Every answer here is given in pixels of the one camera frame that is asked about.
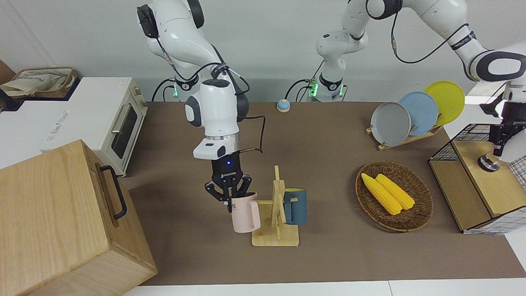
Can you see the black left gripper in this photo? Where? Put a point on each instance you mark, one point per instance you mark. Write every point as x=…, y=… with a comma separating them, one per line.
x=515, y=113

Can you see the cream cloth bag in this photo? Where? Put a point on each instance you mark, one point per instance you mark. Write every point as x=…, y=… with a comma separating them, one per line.
x=37, y=82

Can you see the glass water pot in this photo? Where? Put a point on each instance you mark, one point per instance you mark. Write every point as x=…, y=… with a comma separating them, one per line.
x=488, y=164

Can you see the pink mug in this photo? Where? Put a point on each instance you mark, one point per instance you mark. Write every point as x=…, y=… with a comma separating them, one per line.
x=246, y=218

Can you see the yellow plate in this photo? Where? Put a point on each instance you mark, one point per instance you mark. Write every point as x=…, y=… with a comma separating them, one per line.
x=450, y=98

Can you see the dark blue mug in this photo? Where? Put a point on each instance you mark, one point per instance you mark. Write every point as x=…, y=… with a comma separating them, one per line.
x=296, y=209

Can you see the white toaster oven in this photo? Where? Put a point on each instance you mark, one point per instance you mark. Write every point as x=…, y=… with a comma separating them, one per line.
x=94, y=107

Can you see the brown table mat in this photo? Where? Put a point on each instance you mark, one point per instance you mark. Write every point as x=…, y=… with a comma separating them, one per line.
x=328, y=255

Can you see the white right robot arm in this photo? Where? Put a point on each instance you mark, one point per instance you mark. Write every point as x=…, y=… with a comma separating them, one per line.
x=213, y=111

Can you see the light blue plate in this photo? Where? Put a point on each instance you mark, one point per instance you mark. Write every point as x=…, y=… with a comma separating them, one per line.
x=423, y=111

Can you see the wooden plate rack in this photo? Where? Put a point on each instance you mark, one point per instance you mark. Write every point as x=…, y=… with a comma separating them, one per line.
x=386, y=144

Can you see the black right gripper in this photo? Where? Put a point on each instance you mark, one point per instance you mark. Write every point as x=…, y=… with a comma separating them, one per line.
x=227, y=172

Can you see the brown woven storage basket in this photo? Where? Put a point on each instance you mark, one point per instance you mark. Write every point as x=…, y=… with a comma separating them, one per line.
x=73, y=82

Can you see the wooden mug stand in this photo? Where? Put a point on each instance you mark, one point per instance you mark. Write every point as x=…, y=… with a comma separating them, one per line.
x=275, y=238

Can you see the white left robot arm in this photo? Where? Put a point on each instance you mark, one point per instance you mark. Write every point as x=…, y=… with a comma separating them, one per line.
x=435, y=16

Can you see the wooden cabinet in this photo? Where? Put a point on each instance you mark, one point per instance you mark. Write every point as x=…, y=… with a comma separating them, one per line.
x=61, y=213

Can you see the grey plate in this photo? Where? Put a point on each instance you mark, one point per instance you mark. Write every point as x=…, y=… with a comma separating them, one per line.
x=390, y=123

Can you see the round wicker basket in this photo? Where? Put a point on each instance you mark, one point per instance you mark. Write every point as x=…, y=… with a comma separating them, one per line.
x=419, y=213

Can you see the yellow corn cob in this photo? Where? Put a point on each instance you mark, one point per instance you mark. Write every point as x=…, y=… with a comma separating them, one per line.
x=380, y=194
x=396, y=192

